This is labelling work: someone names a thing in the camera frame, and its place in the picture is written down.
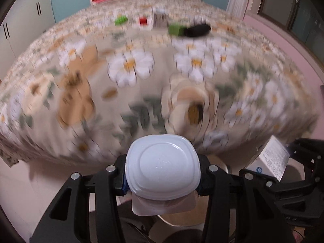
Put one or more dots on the black cylinder roll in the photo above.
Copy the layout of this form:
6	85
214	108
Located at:
198	30

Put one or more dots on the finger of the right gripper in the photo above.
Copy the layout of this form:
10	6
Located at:
308	152
300	203

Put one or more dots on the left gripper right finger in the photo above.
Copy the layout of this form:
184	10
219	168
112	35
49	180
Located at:
257	217

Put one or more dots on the white yogurt cup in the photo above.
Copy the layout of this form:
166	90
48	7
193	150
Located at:
162	172

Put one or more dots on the green cube block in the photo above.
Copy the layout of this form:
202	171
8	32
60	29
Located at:
176	30

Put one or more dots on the red toy block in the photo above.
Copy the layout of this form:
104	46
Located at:
143	21

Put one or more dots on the white milk carton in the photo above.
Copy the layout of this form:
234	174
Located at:
271	159

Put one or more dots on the floral bed cover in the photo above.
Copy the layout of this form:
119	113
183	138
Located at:
86	89

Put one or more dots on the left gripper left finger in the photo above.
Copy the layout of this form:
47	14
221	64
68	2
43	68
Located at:
67	218

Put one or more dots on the white wardrobe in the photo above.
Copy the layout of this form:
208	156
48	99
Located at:
25	22

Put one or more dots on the dark framed window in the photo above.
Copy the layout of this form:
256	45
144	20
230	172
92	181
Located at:
298	17

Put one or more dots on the green toy brick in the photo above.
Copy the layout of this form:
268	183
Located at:
120	20

